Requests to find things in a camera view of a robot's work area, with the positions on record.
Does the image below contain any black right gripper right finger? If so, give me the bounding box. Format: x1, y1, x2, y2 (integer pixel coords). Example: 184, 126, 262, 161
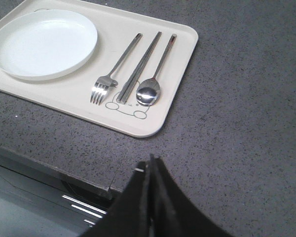
149, 155, 231, 237

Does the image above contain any beige rabbit serving tray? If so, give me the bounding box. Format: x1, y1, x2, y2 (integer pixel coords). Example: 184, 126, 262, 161
0, 0, 198, 137

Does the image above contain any silver metal spoon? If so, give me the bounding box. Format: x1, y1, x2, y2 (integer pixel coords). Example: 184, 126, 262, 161
136, 34, 177, 107

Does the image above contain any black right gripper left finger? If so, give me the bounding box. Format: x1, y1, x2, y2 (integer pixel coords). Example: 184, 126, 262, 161
81, 161, 150, 237

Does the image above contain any silver metal fork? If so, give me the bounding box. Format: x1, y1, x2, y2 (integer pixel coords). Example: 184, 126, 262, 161
90, 33, 143, 105

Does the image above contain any silver chopstick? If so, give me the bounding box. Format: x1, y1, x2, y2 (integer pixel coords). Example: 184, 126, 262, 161
121, 32, 163, 104
116, 31, 161, 103

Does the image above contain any white round plate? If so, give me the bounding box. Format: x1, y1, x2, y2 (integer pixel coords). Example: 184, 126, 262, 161
0, 9, 98, 80

